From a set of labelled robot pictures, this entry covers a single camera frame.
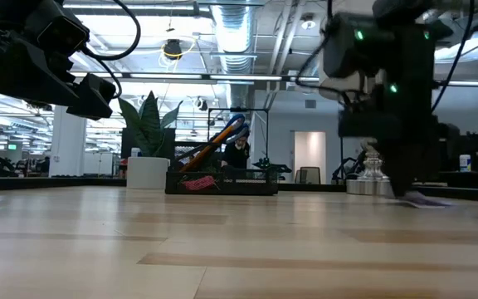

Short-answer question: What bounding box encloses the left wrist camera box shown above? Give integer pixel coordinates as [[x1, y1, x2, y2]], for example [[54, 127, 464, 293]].
[[27, 2, 90, 57]]

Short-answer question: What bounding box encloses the black ceiling device yellow cable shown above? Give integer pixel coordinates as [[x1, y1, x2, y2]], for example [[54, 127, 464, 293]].
[[163, 38, 184, 61]]

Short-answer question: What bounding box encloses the white shade silver table lamp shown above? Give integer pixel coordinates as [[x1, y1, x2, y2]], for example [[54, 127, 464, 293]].
[[317, 0, 434, 197]]

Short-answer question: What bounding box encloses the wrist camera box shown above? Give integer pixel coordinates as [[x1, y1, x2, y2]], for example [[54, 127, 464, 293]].
[[27, 2, 90, 57], [320, 14, 375, 80]]

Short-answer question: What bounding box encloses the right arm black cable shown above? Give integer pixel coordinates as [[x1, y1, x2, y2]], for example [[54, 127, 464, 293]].
[[431, 0, 476, 113]]

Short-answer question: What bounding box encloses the green plant in white pot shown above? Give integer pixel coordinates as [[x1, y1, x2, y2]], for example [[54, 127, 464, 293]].
[[117, 89, 184, 190]]

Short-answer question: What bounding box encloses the black mesh desk organizer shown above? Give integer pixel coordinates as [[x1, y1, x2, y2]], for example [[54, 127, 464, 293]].
[[164, 140, 280, 197]]

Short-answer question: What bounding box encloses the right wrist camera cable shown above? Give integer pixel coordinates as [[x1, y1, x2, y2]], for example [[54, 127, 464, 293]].
[[295, 0, 348, 109]]

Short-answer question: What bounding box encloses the white column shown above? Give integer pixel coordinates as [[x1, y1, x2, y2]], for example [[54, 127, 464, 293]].
[[49, 105, 88, 178]]

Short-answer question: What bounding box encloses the black aluminium table frame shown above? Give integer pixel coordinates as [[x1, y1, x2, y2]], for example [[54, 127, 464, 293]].
[[0, 176, 478, 204]]

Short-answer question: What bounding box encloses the pale blue sticky note pad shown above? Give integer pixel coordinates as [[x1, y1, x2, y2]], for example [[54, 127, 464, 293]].
[[398, 189, 452, 209]]

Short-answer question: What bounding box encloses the grey office chair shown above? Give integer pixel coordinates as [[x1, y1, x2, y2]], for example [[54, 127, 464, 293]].
[[299, 165, 322, 185]]

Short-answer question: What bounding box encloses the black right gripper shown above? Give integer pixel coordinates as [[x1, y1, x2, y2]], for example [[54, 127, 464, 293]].
[[338, 78, 441, 199]]

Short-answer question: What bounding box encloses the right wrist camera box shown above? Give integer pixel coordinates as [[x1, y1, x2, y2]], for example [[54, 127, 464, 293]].
[[320, 14, 375, 80]]

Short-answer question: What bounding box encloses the person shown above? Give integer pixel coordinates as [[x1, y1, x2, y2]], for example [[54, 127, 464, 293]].
[[221, 131, 251, 169]]

